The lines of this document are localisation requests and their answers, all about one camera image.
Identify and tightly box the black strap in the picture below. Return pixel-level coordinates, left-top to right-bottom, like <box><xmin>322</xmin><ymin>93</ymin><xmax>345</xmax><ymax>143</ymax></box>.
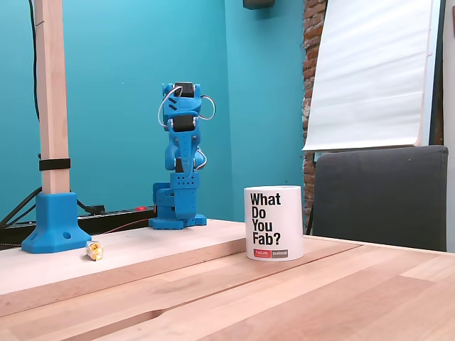
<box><xmin>38</xmin><ymin>158</ymin><xmax>71</xmax><ymax>172</ymax></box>

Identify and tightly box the black power strip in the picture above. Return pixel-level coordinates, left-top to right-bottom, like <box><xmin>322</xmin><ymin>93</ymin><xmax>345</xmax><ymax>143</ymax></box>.
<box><xmin>0</xmin><ymin>205</ymin><xmax>159</xmax><ymax>246</ymax></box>

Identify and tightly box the wooden post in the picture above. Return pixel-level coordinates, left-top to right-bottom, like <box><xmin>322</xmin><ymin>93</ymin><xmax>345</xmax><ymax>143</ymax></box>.
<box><xmin>33</xmin><ymin>0</ymin><xmax>71</xmax><ymax>196</ymax></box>

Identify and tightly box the white-gold sweet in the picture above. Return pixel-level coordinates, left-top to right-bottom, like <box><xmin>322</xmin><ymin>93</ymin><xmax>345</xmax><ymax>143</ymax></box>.
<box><xmin>85</xmin><ymin>240</ymin><xmax>105</xmax><ymax>263</ymax></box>

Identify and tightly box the blue post base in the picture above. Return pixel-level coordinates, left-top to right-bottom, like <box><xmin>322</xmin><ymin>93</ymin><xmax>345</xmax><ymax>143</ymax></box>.
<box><xmin>20</xmin><ymin>191</ymin><xmax>92</xmax><ymax>254</ymax></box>

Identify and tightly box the white flip chart paper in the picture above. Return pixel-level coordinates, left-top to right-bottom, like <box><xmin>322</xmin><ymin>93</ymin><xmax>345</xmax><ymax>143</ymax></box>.
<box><xmin>301</xmin><ymin>0</ymin><xmax>437</xmax><ymax>153</ymax></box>

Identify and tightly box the red white servo cable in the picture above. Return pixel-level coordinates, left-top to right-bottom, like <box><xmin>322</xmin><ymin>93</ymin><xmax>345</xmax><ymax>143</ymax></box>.
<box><xmin>198</xmin><ymin>94</ymin><xmax>218</xmax><ymax>121</ymax></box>
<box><xmin>157</xmin><ymin>86</ymin><xmax>183</xmax><ymax>128</ymax></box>

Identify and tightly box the white printed mug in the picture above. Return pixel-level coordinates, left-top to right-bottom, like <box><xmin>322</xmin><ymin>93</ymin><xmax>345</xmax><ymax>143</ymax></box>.
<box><xmin>243</xmin><ymin>184</ymin><xmax>304</xmax><ymax>262</ymax></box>

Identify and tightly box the dark grey chair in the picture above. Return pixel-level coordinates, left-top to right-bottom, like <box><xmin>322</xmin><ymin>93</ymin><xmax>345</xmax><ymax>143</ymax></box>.
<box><xmin>311</xmin><ymin>144</ymin><xmax>449</xmax><ymax>253</ymax></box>

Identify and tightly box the light wooden board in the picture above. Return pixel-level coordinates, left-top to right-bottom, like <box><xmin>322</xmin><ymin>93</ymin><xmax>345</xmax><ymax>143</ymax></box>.
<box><xmin>0</xmin><ymin>218</ymin><xmax>250</xmax><ymax>296</ymax></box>

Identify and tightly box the dark flip chart easel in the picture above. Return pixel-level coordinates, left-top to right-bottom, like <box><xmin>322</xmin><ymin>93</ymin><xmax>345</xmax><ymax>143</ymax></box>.
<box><xmin>304</xmin><ymin>0</ymin><xmax>446</xmax><ymax>235</ymax></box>

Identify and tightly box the black cable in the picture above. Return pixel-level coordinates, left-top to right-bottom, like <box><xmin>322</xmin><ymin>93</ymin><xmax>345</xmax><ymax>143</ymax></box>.
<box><xmin>0</xmin><ymin>186</ymin><xmax>43</xmax><ymax>230</ymax></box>
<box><xmin>28</xmin><ymin>0</ymin><xmax>41</xmax><ymax>123</ymax></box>

